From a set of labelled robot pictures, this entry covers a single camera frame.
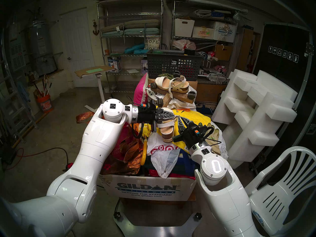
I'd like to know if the long white tube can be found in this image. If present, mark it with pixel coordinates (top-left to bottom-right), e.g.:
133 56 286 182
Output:
188 0 248 15

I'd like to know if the teal seat cushion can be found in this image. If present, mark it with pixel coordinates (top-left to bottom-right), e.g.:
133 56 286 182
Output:
102 28 161 37

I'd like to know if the yellow terry towel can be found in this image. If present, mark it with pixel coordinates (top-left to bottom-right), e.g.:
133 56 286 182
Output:
138 108 211 153

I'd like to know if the black plastic mesh basket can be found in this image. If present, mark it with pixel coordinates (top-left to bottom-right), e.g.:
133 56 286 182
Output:
147 49 203 81

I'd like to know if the brown patterned fabric strap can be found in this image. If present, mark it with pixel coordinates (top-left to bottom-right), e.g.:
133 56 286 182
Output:
75 111 95 124

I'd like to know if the orange black floor cable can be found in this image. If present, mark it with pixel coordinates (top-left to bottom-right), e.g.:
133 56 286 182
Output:
5 147 69 171

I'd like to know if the brown cardboard box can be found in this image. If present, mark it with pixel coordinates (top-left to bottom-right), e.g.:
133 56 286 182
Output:
215 44 234 61

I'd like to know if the grey metal ladder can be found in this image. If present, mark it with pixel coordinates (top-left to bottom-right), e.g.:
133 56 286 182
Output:
0 54 39 143

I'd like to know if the white red plastic bag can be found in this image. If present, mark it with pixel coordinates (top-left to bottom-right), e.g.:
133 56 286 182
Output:
172 39 197 51

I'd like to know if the blue patterned rug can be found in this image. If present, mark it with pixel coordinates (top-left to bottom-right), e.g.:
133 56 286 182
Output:
195 102 217 115

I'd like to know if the white foam packing block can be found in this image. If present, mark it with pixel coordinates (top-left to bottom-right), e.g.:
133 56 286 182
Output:
212 69 298 169
257 70 298 101

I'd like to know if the teal pillow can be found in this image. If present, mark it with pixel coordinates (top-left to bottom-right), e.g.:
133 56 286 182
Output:
124 43 146 55

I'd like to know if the grey water heater tank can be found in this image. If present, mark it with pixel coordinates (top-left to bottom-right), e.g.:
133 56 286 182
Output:
28 19 58 76

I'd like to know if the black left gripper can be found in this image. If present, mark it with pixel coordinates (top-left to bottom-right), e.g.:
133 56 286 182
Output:
138 103 177 133

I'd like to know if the white plastic sheet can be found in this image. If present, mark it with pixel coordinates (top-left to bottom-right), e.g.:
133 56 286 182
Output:
217 130 229 165

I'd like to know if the white storage bin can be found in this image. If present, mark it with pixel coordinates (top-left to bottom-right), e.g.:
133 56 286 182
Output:
174 18 195 38

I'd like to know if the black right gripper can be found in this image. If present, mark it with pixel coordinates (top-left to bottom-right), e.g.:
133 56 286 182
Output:
173 116 207 149

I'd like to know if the white plastic garden chair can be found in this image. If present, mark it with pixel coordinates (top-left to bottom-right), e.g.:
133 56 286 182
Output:
244 146 316 237

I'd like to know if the black flight case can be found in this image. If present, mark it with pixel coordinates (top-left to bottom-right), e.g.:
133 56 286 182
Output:
252 22 316 175

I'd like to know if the chrome wire shelving rack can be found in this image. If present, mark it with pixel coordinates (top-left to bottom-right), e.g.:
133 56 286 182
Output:
97 0 164 94
171 1 238 76

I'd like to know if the wooden caster dolly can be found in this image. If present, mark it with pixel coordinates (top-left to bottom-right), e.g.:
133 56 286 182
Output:
149 80 197 108

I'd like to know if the blue white appliance box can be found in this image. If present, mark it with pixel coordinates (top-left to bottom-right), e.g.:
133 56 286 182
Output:
108 56 122 73

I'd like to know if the white strap wedge sandal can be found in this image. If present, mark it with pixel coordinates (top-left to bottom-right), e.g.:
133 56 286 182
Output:
156 108 178 143
155 76 190 99

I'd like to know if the yellow hooked handle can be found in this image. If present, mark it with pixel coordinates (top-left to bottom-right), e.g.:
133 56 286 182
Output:
141 140 148 166

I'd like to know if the white overbed rolling table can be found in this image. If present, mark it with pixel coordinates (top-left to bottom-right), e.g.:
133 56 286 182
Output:
75 65 118 113

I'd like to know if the orange plastic bucket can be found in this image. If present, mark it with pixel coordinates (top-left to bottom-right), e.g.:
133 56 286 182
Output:
37 94 53 113

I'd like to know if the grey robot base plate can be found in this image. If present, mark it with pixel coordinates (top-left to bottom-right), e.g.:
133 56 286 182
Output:
114 213 201 237

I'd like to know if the beige seat cushion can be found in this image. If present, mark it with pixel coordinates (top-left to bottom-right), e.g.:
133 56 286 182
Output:
101 19 160 34

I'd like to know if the white Gildan activewear carton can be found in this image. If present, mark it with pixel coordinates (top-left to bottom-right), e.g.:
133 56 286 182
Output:
99 175 198 202
213 21 237 43

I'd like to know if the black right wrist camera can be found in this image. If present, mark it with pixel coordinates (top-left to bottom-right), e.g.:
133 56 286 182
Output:
193 129 210 139

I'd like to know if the white labelled cardboard box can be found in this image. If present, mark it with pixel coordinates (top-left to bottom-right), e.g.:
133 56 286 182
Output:
192 26 215 40

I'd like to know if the grey louvred furnace unit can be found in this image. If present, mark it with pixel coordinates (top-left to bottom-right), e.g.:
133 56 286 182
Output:
9 40 27 71

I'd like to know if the pink pillow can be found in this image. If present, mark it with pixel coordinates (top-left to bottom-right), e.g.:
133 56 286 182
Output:
133 72 149 107

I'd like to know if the white red-logo plastic bag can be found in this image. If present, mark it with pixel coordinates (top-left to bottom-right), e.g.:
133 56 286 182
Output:
147 134 180 179

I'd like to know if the red orange patterned fabric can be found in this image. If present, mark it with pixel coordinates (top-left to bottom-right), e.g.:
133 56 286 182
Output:
101 123 145 176

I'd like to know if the blue fabric bag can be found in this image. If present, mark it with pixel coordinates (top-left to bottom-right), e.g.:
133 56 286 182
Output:
170 150 198 178

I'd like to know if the white panel door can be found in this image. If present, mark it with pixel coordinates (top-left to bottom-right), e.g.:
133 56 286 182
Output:
59 7 98 87

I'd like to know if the brown wooden chest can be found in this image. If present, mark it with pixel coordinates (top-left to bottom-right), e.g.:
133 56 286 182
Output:
196 79 229 103

